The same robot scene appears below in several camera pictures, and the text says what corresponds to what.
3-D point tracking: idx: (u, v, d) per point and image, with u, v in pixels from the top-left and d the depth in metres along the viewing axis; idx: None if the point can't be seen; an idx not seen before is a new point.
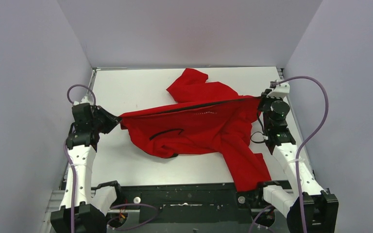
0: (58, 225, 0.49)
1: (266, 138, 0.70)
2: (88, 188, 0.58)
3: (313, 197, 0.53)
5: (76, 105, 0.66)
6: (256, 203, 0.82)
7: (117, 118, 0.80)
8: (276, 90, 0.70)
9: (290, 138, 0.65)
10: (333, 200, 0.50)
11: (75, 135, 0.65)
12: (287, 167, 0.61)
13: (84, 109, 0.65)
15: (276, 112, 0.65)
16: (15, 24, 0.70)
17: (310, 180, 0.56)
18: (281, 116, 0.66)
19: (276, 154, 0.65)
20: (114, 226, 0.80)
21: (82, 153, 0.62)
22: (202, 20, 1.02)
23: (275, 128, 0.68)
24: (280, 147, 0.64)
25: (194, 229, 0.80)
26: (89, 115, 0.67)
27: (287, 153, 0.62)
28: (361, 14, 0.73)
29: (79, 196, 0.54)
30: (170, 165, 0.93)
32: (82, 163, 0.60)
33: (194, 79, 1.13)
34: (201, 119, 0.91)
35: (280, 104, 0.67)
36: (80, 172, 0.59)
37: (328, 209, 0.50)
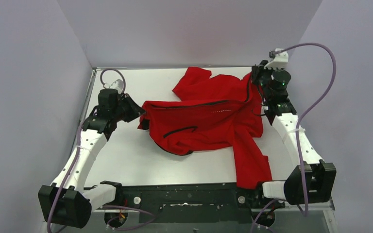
0: (43, 200, 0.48)
1: (266, 109, 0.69)
2: (83, 174, 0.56)
3: (312, 165, 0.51)
5: (104, 91, 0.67)
6: (256, 203, 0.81)
7: (141, 110, 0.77)
8: (275, 59, 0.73)
9: (291, 108, 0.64)
10: (330, 169, 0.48)
11: (93, 119, 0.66)
12: (287, 138, 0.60)
13: (110, 96, 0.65)
15: (276, 80, 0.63)
16: (16, 24, 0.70)
17: (309, 149, 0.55)
18: (281, 85, 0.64)
19: (277, 124, 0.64)
20: (114, 226, 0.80)
21: (93, 137, 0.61)
22: (202, 19, 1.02)
23: (275, 98, 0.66)
24: (280, 118, 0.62)
25: (194, 229, 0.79)
26: (113, 103, 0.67)
27: (287, 124, 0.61)
28: (360, 13, 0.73)
29: (71, 180, 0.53)
30: (172, 164, 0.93)
32: (88, 147, 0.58)
33: (197, 75, 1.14)
34: (212, 116, 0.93)
35: (281, 73, 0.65)
36: (82, 157, 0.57)
37: (325, 173, 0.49)
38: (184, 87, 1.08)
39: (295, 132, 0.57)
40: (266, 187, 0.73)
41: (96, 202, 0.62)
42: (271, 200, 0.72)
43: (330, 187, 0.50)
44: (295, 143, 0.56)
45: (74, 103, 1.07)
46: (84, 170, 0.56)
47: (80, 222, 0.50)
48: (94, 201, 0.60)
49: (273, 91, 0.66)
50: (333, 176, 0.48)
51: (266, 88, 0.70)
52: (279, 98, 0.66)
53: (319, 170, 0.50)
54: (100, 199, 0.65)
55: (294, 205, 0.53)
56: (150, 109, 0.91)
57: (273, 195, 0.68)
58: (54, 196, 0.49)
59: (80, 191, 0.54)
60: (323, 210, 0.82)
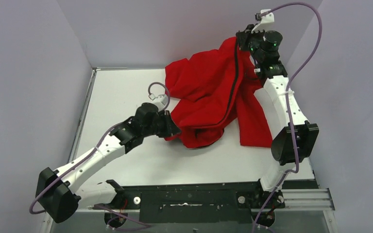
0: (40, 181, 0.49)
1: (258, 71, 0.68)
2: (86, 175, 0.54)
3: (297, 126, 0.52)
5: (146, 105, 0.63)
6: (256, 204, 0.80)
7: (175, 130, 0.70)
8: (261, 22, 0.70)
9: (282, 70, 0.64)
10: (314, 128, 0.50)
11: (124, 127, 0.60)
12: (277, 100, 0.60)
13: (147, 113, 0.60)
15: (268, 41, 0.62)
16: (16, 24, 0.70)
17: (296, 111, 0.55)
18: (273, 46, 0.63)
19: (268, 88, 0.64)
20: (114, 226, 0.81)
21: (113, 146, 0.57)
22: (202, 19, 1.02)
23: (266, 60, 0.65)
24: (271, 80, 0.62)
25: (194, 229, 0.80)
26: (147, 121, 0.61)
27: (278, 86, 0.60)
28: (360, 14, 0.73)
29: (69, 175, 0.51)
30: (173, 164, 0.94)
32: (103, 154, 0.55)
33: (178, 67, 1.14)
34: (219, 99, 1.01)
35: (273, 33, 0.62)
36: (93, 159, 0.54)
37: (309, 132, 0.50)
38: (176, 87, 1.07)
39: (285, 95, 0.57)
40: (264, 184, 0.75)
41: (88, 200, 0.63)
42: (270, 190, 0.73)
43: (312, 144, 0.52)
44: (285, 105, 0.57)
45: (74, 102, 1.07)
46: (87, 172, 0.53)
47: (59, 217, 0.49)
48: (86, 199, 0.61)
49: (264, 52, 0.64)
50: (316, 134, 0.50)
51: (257, 51, 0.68)
52: (270, 59, 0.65)
53: (304, 129, 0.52)
54: (94, 198, 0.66)
55: (282, 163, 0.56)
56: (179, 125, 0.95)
57: (273, 182, 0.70)
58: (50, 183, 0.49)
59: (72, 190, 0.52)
60: (323, 210, 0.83)
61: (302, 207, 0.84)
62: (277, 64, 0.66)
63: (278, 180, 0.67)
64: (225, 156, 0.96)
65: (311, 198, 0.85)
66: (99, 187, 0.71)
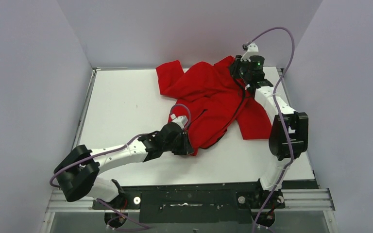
0: (73, 155, 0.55)
1: (248, 86, 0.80)
2: (109, 166, 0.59)
3: (288, 116, 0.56)
5: (174, 123, 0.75)
6: (257, 204, 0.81)
7: (189, 150, 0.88)
8: (249, 50, 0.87)
9: (269, 84, 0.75)
10: (304, 116, 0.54)
11: (149, 138, 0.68)
12: (267, 102, 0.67)
13: (173, 131, 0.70)
15: (253, 61, 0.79)
16: (16, 24, 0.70)
17: (285, 106, 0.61)
18: (258, 66, 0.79)
19: (258, 96, 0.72)
20: (114, 226, 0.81)
21: (140, 149, 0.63)
22: (202, 20, 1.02)
23: (254, 76, 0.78)
24: (261, 90, 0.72)
25: (194, 229, 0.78)
26: (170, 139, 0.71)
27: (265, 92, 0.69)
28: (360, 13, 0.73)
29: (101, 158, 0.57)
30: (173, 164, 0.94)
32: (131, 152, 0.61)
33: (171, 70, 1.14)
34: (218, 100, 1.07)
35: (257, 57, 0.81)
36: (123, 153, 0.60)
37: (300, 121, 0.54)
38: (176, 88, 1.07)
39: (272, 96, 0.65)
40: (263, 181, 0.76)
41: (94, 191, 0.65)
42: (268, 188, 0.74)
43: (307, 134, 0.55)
44: (273, 103, 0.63)
45: (74, 103, 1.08)
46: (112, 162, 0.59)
47: (69, 197, 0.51)
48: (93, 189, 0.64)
49: (251, 71, 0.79)
50: (307, 122, 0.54)
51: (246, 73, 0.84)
52: (257, 76, 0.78)
53: (295, 119, 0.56)
54: (100, 191, 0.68)
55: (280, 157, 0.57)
56: None
57: (272, 179, 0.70)
58: (80, 159, 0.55)
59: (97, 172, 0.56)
60: (323, 210, 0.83)
61: (302, 207, 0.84)
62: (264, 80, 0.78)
63: (277, 177, 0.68)
64: (225, 156, 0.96)
65: (312, 198, 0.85)
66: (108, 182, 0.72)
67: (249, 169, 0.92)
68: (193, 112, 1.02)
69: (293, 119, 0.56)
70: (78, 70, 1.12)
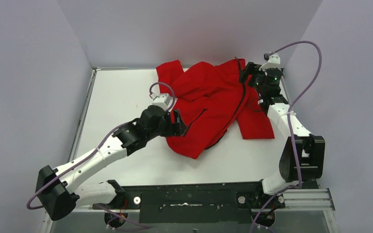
0: (41, 177, 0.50)
1: (262, 101, 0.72)
2: (84, 176, 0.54)
3: (303, 138, 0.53)
5: (152, 107, 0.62)
6: (256, 204, 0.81)
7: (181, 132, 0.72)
8: (269, 60, 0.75)
9: (284, 100, 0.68)
10: (320, 140, 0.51)
11: (128, 129, 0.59)
12: (279, 121, 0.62)
13: (154, 116, 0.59)
15: (269, 75, 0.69)
16: (16, 24, 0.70)
17: (299, 126, 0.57)
18: (274, 80, 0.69)
19: (271, 113, 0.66)
20: (114, 226, 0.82)
21: (114, 148, 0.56)
22: (201, 19, 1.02)
23: (269, 91, 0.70)
24: (274, 106, 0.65)
25: (194, 229, 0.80)
26: (153, 124, 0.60)
27: (279, 109, 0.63)
28: (360, 13, 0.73)
29: (69, 175, 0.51)
30: (173, 164, 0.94)
32: (103, 156, 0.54)
33: (171, 70, 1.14)
34: (219, 99, 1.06)
35: (274, 70, 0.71)
36: (93, 160, 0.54)
37: (315, 144, 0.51)
38: (176, 86, 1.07)
39: (287, 115, 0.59)
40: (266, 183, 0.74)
41: (86, 201, 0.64)
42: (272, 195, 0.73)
43: (321, 158, 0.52)
44: (287, 123, 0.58)
45: (74, 103, 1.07)
46: (87, 173, 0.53)
47: (54, 216, 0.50)
48: (85, 199, 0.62)
49: (267, 85, 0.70)
50: (323, 146, 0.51)
51: (261, 85, 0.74)
52: (272, 91, 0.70)
53: (310, 142, 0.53)
54: (93, 199, 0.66)
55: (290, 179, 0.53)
56: None
57: (274, 189, 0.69)
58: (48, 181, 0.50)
59: (69, 190, 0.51)
60: (323, 210, 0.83)
61: (302, 207, 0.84)
62: (279, 96, 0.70)
63: (279, 189, 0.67)
64: (224, 156, 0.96)
65: (312, 198, 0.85)
66: (100, 186, 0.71)
67: (248, 170, 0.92)
68: (193, 111, 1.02)
69: (308, 141, 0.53)
70: (78, 70, 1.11)
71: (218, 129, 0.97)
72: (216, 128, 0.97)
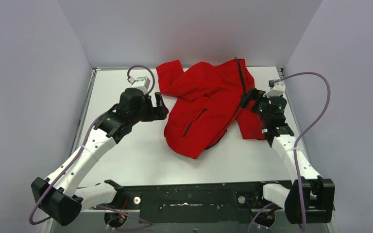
0: (34, 191, 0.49)
1: (265, 131, 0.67)
2: (78, 177, 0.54)
3: (311, 181, 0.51)
5: (128, 90, 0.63)
6: (257, 204, 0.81)
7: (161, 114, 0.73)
8: (274, 88, 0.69)
9: (289, 130, 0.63)
10: (329, 184, 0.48)
11: (109, 118, 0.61)
12: (285, 157, 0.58)
13: (133, 98, 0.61)
15: (273, 104, 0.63)
16: (16, 24, 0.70)
17: (307, 166, 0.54)
18: (279, 109, 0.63)
19: (275, 145, 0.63)
20: (114, 226, 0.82)
21: (100, 140, 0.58)
22: (201, 20, 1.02)
23: (274, 122, 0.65)
24: (279, 138, 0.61)
25: (194, 229, 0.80)
26: (134, 106, 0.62)
27: (285, 143, 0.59)
28: (359, 13, 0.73)
29: (63, 181, 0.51)
30: (173, 164, 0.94)
32: (92, 151, 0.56)
33: (171, 70, 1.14)
34: (219, 99, 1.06)
35: (278, 98, 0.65)
36: (82, 158, 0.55)
37: (324, 188, 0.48)
38: (176, 86, 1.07)
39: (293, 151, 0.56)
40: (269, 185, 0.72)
41: (90, 202, 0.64)
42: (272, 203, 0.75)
43: (330, 203, 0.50)
44: (294, 161, 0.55)
45: (74, 102, 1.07)
46: (80, 173, 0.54)
47: (66, 221, 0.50)
48: (88, 200, 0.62)
49: (271, 114, 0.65)
50: (332, 191, 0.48)
51: (264, 112, 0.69)
52: (277, 121, 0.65)
53: (318, 186, 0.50)
54: (95, 200, 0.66)
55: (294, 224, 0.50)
56: (179, 134, 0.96)
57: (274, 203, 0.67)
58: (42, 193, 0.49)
59: (68, 194, 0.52)
60: None
61: None
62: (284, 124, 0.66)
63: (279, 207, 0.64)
64: (224, 156, 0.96)
65: None
66: (100, 186, 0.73)
67: (248, 171, 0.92)
68: (193, 111, 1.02)
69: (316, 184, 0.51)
70: (78, 70, 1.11)
71: (218, 128, 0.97)
72: (216, 128, 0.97)
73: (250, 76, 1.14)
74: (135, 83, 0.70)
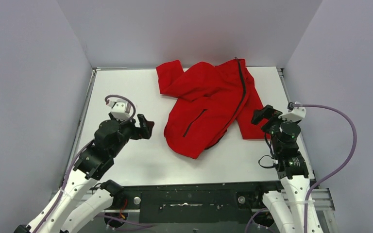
0: None
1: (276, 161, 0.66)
2: (61, 220, 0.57)
3: None
5: (101, 127, 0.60)
6: (256, 203, 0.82)
7: (144, 135, 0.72)
8: (293, 112, 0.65)
9: (302, 166, 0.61)
10: None
11: (87, 158, 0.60)
12: (293, 206, 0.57)
13: (109, 136, 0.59)
15: (286, 133, 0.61)
16: (16, 25, 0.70)
17: (315, 227, 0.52)
18: (291, 138, 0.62)
19: (285, 185, 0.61)
20: (114, 226, 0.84)
21: (79, 182, 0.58)
22: (201, 20, 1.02)
23: (286, 151, 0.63)
24: (291, 182, 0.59)
25: (194, 229, 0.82)
26: (110, 141, 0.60)
27: (296, 191, 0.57)
28: (360, 13, 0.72)
29: (43, 228, 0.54)
30: (172, 164, 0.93)
32: (71, 195, 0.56)
33: (171, 70, 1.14)
34: (219, 99, 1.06)
35: (290, 125, 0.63)
36: (61, 203, 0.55)
37: None
38: (175, 85, 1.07)
39: (304, 206, 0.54)
40: (270, 196, 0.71)
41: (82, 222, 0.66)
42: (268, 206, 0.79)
43: None
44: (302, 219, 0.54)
45: (75, 102, 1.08)
46: (60, 218, 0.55)
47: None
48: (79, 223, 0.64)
49: (281, 142, 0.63)
50: None
51: (275, 139, 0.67)
52: (289, 150, 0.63)
53: None
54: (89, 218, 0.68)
55: None
56: (179, 136, 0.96)
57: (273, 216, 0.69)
58: None
59: None
60: (323, 210, 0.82)
61: None
62: (296, 156, 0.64)
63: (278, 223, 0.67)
64: (224, 156, 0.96)
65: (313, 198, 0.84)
66: (91, 200, 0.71)
67: (247, 171, 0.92)
68: (193, 112, 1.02)
69: None
70: (78, 70, 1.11)
71: (218, 130, 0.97)
72: (216, 128, 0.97)
73: (250, 76, 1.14)
74: (115, 108, 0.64)
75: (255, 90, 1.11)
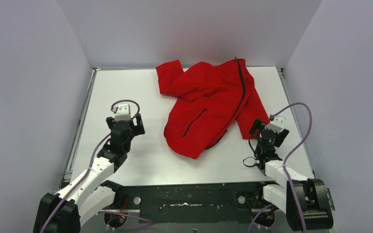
0: (42, 208, 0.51)
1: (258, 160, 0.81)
2: (85, 194, 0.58)
3: (302, 182, 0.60)
5: (114, 126, 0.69)
6: (256, 203, 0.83)
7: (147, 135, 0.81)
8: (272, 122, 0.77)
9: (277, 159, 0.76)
10: (319, 183, 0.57)
11: (109, 149, 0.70)
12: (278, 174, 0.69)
13: (122, 133, 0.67)
15: (264, 138, 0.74)
16: (15, 25, 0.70)
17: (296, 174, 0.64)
18: (269, 141, 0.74)
19: (268, 169, 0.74)
20: (114, 226, 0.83)
21: (104, 164, 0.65)
22: (201, 20, 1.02)
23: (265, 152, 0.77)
24: (269, 162, 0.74)
25: (194, 229, 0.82)
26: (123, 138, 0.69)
27: (275, 164, 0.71)
28: (361, 12, 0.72)
29: (73, 194, 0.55)
30: (172, 164, 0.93)
32: (97, 172, 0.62)
33: (171, 70, 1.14)
34: (219, 99, 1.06)
35: (268, 131, 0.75)
36: (90, 177, 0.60)
37: (315, 186, 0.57)
38: (175, 85, 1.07)
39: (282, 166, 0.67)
40: (268, 186, 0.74)
41: (90, 212, 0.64)
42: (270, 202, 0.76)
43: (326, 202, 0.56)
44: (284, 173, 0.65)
45: (75, 102, 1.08)
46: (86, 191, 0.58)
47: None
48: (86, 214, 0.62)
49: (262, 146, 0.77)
50: (323, 188, 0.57)
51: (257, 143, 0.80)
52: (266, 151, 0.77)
53: (310, 186, 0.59)
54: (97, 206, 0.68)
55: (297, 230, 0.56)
56: (179, 136, 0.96)
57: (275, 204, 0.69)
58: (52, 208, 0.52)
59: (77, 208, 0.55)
60: None
61: None
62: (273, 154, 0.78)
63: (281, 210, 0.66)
64: (224, 156, 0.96)
65: None
66: (95, 194, 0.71)
67: (247, 170, 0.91)
68: (193, 112, 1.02)
69: (309, 186, 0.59)
70: (78, 70, 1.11)
71: (218, 129, 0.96)
72: (216, 128, 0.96)
73: (250, 76, 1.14)
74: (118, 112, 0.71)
75: (255, 90, 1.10)
